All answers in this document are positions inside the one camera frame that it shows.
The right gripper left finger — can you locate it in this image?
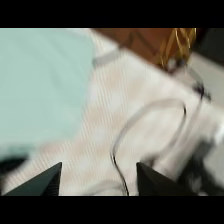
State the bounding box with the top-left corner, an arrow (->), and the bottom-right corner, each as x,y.
3,161 -> 63,197

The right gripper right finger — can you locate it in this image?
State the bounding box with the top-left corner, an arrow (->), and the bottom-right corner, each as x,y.
135,161 -> 198,197

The beige checked shirt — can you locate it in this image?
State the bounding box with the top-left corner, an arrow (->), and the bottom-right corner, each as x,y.
1,29 -> 224,197

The pale green garment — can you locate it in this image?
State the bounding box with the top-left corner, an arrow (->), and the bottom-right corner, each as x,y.
0,28 -> 98,158

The black cable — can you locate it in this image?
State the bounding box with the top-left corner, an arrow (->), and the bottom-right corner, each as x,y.
110,98 -> 188,197

